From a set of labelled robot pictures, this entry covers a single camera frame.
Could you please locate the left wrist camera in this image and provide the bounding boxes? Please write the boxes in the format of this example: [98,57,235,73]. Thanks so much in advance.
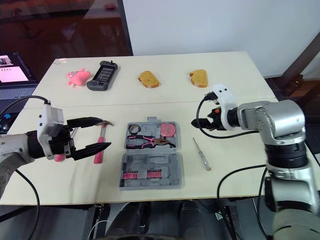
[36,103,64,161]

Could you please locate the clear-handled screwdriver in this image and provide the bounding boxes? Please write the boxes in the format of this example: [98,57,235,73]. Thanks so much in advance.
[192,137,212,172]

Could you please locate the grey tool case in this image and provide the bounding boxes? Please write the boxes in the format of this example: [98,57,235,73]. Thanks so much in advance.
[118,116,186,192]

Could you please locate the toy bread slice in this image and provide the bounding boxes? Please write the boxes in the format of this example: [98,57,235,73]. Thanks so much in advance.
[188,68,209,89]
[137,70,161,89]

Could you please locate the black cable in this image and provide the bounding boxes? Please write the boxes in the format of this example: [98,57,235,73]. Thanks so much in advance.
[0,95,52,118]
[195,92,261,139]

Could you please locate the pink and black pliers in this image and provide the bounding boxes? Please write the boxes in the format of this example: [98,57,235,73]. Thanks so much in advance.
[125,134,176,150]

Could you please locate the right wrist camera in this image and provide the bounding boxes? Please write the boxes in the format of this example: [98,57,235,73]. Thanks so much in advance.
[210,83,237,131]

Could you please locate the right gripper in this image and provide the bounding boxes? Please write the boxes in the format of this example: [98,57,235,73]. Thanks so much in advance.
[207,108,226,132]

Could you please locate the pink tape measure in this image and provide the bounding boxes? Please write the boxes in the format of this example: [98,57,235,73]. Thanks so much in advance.
[159,122,177,138]

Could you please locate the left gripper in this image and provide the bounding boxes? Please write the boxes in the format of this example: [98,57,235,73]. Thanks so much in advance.
[48,116,112,161]

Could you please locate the grey and black game controller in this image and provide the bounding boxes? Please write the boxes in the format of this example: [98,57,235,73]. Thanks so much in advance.
[86,60,119,92]

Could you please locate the computer screen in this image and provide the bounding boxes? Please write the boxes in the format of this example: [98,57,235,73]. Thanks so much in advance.
[0,51,39,87]

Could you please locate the pink-handled hammer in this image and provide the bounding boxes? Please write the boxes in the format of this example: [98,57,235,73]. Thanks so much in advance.
[93,120,115,165]

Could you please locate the pink plush toy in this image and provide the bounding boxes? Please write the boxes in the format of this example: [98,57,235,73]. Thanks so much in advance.
[65,67,92,89]

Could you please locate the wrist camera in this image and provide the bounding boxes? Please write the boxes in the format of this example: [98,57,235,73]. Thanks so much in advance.
[36,103,64,161]
[210,83,237,131]

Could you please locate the black tape roll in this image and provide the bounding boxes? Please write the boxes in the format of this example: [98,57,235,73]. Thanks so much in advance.
[128,123,142,135]

